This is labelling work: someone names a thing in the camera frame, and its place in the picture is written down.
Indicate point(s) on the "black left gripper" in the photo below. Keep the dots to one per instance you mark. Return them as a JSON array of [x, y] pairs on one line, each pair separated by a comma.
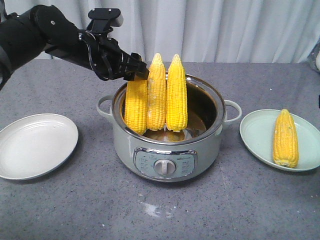
[[109, 62]]

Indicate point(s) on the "pale patchy corn cob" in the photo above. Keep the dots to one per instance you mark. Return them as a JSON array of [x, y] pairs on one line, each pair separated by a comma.
[[157, 93]]

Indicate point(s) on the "yellow corn cob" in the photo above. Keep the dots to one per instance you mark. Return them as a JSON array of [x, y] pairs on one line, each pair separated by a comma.
[[177, 100], [136, 100], [285, 141]]

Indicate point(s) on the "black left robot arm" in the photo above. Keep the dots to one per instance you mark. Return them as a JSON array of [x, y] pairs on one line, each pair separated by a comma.
[[45, 29]]

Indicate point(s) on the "green plate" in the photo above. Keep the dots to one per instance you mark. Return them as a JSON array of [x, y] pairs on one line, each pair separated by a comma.
[[257, 132]]

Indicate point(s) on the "grey curtain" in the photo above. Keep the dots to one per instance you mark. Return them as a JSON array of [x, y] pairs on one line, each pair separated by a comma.
[[207, 31]]

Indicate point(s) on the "green electric cooking pot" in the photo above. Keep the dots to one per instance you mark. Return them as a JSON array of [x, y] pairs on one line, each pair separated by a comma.
[[168, 156]]

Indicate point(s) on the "white plate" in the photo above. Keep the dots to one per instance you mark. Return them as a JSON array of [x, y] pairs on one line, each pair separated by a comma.
[[36, 145]]

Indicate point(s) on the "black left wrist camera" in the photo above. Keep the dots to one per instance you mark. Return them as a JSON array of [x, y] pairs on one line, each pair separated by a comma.
[[102, 20]]

